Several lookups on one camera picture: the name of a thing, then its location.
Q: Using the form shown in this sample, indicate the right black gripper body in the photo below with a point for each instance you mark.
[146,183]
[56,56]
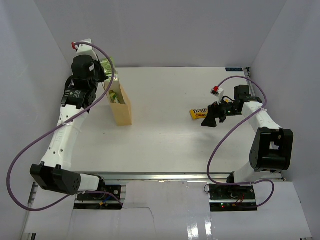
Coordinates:
[227,110]

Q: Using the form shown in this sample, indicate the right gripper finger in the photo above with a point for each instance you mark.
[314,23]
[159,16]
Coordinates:
[213,108]
[209,121]

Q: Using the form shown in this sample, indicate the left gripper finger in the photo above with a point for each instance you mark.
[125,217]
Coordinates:
[101,64]
[103,77]

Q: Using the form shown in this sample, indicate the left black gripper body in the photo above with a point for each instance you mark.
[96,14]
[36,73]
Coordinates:
[96,79]

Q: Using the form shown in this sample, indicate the yellow M&M's packet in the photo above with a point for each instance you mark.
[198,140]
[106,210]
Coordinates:
[198,113]

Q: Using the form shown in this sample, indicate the green Fox's candy bag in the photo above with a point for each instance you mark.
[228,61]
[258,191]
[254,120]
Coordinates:
[116,97]

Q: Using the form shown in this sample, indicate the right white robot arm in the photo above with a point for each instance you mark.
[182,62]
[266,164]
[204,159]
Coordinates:
[271,149]

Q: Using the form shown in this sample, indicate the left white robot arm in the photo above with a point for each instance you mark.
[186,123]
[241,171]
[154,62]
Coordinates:
[53,173]

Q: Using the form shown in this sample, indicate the brown paper bag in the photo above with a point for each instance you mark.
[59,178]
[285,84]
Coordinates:
[122,112]

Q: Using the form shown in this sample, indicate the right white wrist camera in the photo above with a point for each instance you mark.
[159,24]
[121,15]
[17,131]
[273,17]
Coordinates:
[219,93]

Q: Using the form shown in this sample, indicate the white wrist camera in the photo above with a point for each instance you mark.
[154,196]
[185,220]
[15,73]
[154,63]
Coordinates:
[84,49]
[219,93]

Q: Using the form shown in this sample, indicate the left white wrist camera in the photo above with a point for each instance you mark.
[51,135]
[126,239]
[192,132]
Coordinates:
[84,49]

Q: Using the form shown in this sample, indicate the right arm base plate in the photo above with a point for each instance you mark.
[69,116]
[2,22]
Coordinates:
[235,198]

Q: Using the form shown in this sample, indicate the aluminium table rail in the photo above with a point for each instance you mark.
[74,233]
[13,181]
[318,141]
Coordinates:
[149,176]

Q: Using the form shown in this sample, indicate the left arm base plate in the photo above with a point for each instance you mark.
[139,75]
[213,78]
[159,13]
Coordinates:
[111,199]

